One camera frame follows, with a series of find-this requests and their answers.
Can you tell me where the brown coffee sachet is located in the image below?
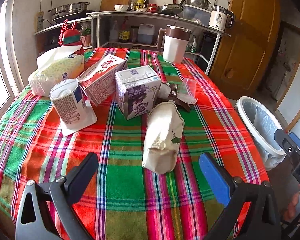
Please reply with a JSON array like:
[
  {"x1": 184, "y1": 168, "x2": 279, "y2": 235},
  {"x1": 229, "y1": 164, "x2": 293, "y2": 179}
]
[{"x1": 165, "y1": 82, "x2": 191, "y2": 113}]

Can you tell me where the power strip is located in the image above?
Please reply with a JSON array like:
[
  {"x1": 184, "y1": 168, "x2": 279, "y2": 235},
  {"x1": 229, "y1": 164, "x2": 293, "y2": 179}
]
[{"x1": 36, "y1": 11, "x2": 44, "y2": 32}]

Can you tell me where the white yogurt cup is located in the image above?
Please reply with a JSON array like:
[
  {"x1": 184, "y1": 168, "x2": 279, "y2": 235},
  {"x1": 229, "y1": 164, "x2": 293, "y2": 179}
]
[{"x1": 50, "y1": 79, "x2": 97, "y2": 136}]

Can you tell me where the beige paper bag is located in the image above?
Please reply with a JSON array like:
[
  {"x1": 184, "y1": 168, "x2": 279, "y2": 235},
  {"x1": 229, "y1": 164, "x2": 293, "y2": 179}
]
[{"x1": 142, "y1": 102, "x2": 185, "y2": 174}]

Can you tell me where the wooden door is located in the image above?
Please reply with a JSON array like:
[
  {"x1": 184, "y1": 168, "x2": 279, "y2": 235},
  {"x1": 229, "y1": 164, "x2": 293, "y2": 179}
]
[{"x1": 209, "y1": 0, "x2": 280, "y2": 100}]

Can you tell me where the white ceramic bowl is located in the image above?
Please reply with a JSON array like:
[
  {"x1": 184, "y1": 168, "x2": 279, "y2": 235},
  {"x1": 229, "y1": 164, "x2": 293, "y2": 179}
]
[{"x1": 114, "y1": 4, "x2": 129, "y2": 11}]

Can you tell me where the stainless steamer pot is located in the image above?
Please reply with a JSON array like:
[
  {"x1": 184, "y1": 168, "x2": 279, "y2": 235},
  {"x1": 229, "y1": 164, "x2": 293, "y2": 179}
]
[{"x1": 48, "y1": 2, "x2": 91, "y2": 18}]

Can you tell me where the red lid jar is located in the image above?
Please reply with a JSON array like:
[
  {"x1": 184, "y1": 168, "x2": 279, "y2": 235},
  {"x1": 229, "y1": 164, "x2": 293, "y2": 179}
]
[{"x1": 148, "y1": 3, "x2": 158, "y2": 13}]

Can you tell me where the plaid tablecloth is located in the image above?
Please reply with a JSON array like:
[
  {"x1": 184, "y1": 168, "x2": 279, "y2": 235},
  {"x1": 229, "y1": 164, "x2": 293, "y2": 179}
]
[{"x1": 0, "y1": 48, "x2": 268, "y2": 239}]

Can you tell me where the red white milk carton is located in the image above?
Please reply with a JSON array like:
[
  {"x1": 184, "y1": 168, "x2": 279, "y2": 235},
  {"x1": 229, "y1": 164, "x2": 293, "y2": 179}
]
[{"x1": 77, "y1": 54, "x2": 127, "y2": 106}]

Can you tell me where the green cap sauce bottle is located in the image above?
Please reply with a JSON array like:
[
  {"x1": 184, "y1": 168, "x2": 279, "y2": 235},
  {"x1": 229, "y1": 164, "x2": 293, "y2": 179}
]
[{"x1": 135, "y1": 0, "x2": 144, "y2": 11}]

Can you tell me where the yellow tissue pack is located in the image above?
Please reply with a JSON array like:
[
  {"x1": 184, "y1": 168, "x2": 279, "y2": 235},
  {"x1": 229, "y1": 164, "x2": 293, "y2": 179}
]
[{"x1": 28, "y1": 46, "x2": 84, "y2": 97}]

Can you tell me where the white plastic jug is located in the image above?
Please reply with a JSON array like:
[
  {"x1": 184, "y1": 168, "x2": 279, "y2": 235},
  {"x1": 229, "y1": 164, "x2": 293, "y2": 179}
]
[{"x1": 137, "y1": 23, "x2": 155, "y2": 44}]

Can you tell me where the white trash bin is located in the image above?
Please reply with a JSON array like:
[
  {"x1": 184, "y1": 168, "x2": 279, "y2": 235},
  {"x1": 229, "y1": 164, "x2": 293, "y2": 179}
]
[{"x1": 235, "y1": 96, "x2": 286, "y2": 171}]

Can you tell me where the soy sauce bottle on shelf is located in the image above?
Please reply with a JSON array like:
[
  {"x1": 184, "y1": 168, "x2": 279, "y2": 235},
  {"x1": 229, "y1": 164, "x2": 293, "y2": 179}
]
[{"x1": 119, "y1": 17, "x2": 130, "y2": 42}]

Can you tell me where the person's right hand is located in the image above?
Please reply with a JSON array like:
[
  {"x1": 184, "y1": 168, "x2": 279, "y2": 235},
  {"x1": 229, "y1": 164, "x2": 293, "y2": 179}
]
[{"x1": 282, "y1": 189, "x2": 300, "y2": 222}]

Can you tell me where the clear plastic bag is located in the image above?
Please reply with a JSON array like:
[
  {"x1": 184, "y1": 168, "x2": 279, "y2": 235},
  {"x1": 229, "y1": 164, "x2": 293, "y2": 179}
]
[{"x1": 158, "y1": 83, "x2": 171, "y2": 99}]

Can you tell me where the stainless steel bowl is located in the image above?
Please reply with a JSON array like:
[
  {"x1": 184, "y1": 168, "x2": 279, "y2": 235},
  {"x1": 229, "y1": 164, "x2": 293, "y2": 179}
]
[{"x1": 184, "y1": 0, "x2": 211, "y2": 9}]

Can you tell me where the white brown lidded mug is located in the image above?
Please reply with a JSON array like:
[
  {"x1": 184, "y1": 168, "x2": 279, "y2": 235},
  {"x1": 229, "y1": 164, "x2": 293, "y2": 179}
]
[{"x1": 157, "y1": 25, "x2": 191, "y2": 64}]

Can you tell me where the purple white milk carton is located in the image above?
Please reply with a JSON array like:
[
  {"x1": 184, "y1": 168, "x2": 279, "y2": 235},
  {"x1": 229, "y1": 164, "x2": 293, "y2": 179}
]
[{"x1": 115, "y1": 65, "x2": 161, "y2": 120}]

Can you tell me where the pink plastic basket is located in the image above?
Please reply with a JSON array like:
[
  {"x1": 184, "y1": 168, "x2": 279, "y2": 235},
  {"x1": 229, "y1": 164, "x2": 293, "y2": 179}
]
[{"x1": 81, "y1": 34, "x2": 91, "y2": 47}]

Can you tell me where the clear storage container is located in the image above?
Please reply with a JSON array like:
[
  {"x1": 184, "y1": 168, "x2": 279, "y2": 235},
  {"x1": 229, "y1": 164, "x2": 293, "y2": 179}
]
[{"x1": 182, "y1": 5, "x2": 211, "y2": 26}]

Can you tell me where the clear plastic cup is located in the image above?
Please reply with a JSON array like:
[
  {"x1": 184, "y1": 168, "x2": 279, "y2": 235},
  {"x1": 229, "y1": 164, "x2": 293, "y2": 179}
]
[{"x1": 177, "y1": 78, "x2": 197, "y2": 104}]

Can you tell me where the white metal kitchen shelf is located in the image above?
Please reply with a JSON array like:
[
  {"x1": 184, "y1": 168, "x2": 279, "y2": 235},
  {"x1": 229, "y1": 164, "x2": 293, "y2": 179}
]
[{"x1": 34, "y1": 10, "x2": 232, "y2": 75}]

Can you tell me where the white electric kettle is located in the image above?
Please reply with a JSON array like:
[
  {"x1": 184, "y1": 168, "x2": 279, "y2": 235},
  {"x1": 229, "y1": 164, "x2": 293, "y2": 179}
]
[{"x1": 209, "y1": 5, "x2": 235, "y2": 32}]

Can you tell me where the red kids water bottle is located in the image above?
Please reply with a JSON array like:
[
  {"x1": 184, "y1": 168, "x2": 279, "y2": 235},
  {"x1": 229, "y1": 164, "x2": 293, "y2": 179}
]
[{"x1": 58, "y1": 20, "x2": 84, "y2": 55}]

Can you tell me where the dark soy sauce bottle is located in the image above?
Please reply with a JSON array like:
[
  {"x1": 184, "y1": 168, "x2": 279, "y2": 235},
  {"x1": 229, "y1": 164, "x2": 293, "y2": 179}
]
[{"x1": 143, "y1": 0, "x2": 149, "y2": 10}]

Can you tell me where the steel frying pan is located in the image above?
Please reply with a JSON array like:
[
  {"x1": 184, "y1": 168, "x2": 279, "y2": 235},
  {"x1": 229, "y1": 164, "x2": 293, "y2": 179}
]
[{"x1": 157, "y1": 0, "x2": 183, "y2": 16}]

